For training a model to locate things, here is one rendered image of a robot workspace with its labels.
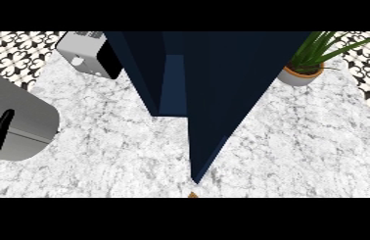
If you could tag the grey rounded appliance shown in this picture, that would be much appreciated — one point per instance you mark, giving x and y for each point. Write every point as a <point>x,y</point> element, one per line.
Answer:
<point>24,126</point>

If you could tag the dark blue cabinet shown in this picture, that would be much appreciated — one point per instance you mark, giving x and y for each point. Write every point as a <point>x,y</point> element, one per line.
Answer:
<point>154,71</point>

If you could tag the silver toaster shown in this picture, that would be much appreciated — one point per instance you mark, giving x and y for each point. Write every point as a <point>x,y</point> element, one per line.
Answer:
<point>88,54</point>

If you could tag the green potted plant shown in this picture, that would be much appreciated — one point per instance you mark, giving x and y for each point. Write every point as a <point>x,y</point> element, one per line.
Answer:
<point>309,64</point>

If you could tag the dark blue cabinet door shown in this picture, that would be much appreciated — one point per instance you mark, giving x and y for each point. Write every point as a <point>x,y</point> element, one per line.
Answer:
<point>226,97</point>

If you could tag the small brown object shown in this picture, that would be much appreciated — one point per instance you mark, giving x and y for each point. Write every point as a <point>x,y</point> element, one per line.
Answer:
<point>192,195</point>

